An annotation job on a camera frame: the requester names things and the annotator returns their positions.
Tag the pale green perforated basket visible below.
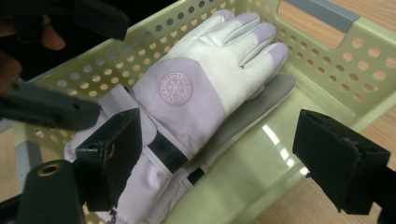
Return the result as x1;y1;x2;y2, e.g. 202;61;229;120
12;0;396;224

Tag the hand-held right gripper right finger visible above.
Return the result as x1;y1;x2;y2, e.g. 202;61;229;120
291;108;392;216

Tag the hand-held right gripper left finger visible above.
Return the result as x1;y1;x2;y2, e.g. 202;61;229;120
74;107;144;213

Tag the lilac and white ski glove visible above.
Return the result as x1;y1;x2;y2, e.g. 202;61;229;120
64;8;290;224
167;73;297;200

